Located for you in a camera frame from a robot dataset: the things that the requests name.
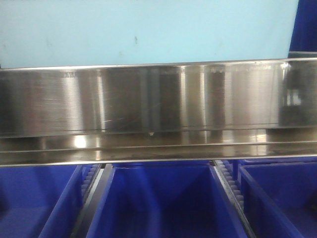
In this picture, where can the light blue plastic bin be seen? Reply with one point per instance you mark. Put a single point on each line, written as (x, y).
(89, 32)

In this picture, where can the dark blue bin lower middle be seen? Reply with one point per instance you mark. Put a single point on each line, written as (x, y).
(165, 201)

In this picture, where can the dark blue bin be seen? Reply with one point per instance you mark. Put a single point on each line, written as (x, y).
(165, 201)
(280, 199)
(304, 36)
(40, 202)

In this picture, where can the roller track right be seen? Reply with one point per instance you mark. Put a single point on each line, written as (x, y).
(233, 192)

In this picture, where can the dark blue bin lower right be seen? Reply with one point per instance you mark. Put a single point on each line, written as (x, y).
(280, 199)

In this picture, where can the dark blue bin lower left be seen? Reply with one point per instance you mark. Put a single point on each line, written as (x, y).
(40, 202)

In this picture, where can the dark blue bin upper right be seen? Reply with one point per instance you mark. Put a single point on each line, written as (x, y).
(304, 36)

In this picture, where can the stainless steel shelf rail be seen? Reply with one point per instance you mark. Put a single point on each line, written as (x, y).
(158, 112)

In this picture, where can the metal divider rail left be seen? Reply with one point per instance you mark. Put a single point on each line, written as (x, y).
(94, 196)

